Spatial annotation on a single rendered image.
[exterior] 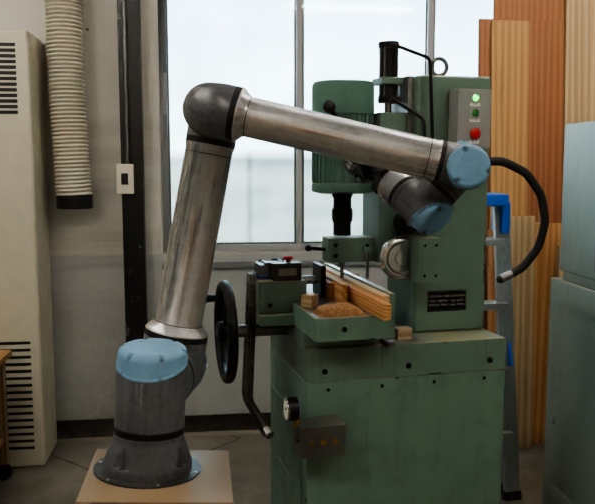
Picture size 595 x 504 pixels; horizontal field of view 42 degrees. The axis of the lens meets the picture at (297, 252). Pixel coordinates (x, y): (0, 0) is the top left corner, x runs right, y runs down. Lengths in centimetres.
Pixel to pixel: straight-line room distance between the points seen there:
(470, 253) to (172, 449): 104
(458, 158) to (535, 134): 215
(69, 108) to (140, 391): 195
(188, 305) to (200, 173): 30
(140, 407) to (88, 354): 204
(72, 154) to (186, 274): 169
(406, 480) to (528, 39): 221
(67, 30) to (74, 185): 64
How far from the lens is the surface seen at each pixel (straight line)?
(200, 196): 177
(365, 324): 196
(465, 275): 227
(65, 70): 342
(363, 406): 211
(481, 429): 228
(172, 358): 165
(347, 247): 220
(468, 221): 225
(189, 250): 178
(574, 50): 386
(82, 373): 372
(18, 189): 333
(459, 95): 217
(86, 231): 360
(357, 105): 215
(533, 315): 360
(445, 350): 216
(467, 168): 162
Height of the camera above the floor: 129
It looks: 7 degrees down
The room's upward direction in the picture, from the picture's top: straight up
